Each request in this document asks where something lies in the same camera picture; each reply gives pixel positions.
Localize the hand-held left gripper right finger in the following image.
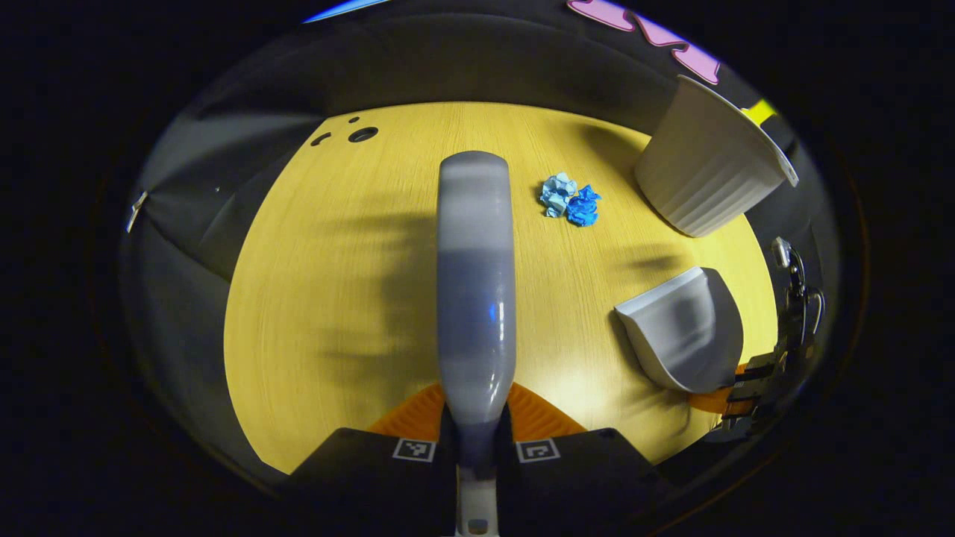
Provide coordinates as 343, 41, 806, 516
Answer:
496, 382, 672, 523

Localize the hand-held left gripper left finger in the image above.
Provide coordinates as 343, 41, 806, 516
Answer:
287, 382, 457, 523

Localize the grey plastic dustpan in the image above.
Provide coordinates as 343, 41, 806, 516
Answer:
613, 266, 745, 395

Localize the white ribbed garbage bin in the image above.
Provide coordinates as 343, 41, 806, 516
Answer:
634, 74, 800, 239

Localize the light blue paper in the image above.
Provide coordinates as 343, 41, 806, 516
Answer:
539, 172, 579, 219

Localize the yellow wooden desktop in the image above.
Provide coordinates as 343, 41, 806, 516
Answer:
222, 101, 780, 476

